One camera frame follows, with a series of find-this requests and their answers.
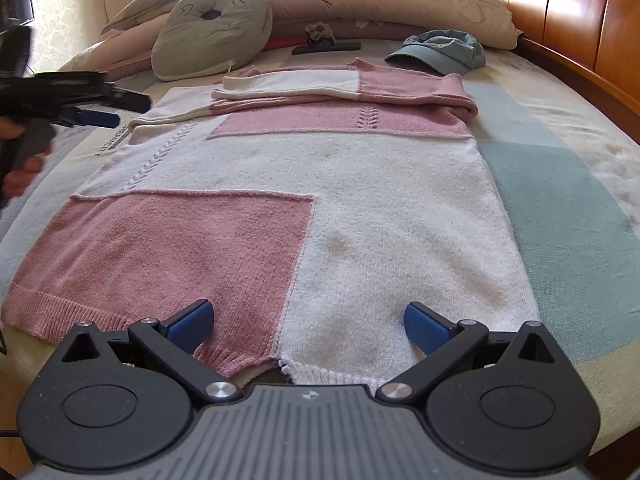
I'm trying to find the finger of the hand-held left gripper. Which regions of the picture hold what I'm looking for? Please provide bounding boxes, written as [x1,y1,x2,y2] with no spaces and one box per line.
[65,105,121,128]
[107,87,152,113]

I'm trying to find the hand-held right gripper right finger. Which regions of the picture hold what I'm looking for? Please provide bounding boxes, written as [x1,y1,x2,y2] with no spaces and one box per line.
[377,303,556,403]

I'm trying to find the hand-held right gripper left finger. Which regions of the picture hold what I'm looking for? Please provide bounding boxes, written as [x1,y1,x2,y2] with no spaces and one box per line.
[62,299,241,406]

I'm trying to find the pink and white sweater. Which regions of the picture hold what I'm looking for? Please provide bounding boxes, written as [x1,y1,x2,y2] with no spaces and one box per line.
[0,57,543,396]

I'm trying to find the person's left hand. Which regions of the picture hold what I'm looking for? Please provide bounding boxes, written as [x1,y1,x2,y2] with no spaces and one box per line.
[0,116,52,198]

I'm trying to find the black television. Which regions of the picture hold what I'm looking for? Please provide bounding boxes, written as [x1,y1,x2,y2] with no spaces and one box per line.
[0,0,35,33]

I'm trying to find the grey cat-face cushion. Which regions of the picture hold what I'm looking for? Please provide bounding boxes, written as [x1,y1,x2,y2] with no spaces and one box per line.
[151,0,274,82]

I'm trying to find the red cloth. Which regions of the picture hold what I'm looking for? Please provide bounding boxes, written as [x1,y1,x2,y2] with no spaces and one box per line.
[260,37,301,52]

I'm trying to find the pastel checked bedsheet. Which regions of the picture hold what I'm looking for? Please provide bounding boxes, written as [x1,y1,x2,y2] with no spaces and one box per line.
[0,35,640,456]

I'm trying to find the crochet flower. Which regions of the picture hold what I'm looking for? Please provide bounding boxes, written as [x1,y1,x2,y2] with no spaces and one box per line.
[305,21,335,47]

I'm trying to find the blue cap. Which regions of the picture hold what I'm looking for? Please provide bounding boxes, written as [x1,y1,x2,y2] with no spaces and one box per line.
[384,29,487,77]

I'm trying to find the long beige floral pillow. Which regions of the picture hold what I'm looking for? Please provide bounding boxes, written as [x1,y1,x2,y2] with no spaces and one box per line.
[57,0,523,81]

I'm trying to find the wooden bed headboard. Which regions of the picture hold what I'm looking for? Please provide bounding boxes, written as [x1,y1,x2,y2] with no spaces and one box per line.
[457,0,640,136]

